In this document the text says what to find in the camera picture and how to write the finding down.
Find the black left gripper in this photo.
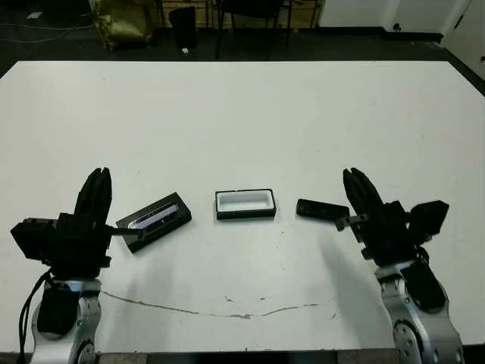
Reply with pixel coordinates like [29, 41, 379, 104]
[45, 165, 148, 278]

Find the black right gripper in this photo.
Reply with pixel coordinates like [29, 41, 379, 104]
[335, 166, 424, 270]

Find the black camera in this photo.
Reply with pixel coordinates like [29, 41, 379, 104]
[296, 198, 351, 220]

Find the black printed box lid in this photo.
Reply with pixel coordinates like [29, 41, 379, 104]
[115, 191, 193, 254]

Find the black box base white insert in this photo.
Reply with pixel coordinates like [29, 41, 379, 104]
[214, 187, 277, 221]

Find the yellowish plastic bag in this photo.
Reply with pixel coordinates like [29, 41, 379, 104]
[92, 0, 155, 51]

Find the black waste bin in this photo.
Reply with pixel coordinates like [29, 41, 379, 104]
[167, 5, 199, 50]

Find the black office chair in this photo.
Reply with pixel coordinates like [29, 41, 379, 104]
[214, 0, 293, 61]

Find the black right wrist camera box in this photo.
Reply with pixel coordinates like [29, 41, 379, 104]
[408, 199, 451, 237]

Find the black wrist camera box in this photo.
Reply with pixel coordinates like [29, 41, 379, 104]
[408, 199, 451, 237]
[10, 217, 62, 261]

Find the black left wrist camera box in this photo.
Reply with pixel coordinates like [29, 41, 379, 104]
[10, 217, 62, 261]

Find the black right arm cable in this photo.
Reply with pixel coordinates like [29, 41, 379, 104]
[415, 242, 433, 267]

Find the thin light floor cable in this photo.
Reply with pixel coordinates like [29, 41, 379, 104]
[0, 14, 96, 43]

